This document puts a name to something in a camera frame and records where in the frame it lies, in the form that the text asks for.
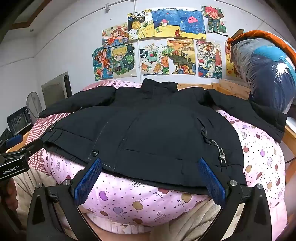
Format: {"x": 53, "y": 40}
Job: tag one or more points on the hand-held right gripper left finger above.
{"x": 89, "y": 178}

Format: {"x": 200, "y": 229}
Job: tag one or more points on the grey wall panel door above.
{"x": 55, "y": 87}

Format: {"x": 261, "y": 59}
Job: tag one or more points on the person's left hand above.
{"x": 8, "y": 192}

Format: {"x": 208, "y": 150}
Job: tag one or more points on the black padded jacket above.
{"x": 150, "y": 129}

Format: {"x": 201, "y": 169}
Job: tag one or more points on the electric fan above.
{"x": 33, "y": 104}

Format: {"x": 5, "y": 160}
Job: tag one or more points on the orange cloth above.
{"x": 266, "y": 34}

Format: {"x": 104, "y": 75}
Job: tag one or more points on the clear plastic bag of bedding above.
{"x": 261, "y": 69}

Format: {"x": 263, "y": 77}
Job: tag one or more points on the wooden bed frame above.
{"x": 231, "y": 89}

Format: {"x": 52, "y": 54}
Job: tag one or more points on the pink apple-print quilt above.
{"x": 138, "y": 204}

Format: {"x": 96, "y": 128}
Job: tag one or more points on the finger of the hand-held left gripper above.
{"x": 13, "y": 140}
{"x": 30, "y": 147}

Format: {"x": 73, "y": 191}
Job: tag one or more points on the group of colourful wall drawings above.
{"x": 161, "y": 46}

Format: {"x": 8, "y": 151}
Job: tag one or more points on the black plastic crate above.
{"x": 19, "y": 120}

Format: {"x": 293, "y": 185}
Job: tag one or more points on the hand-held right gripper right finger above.
{"x": 211, "y": 180}

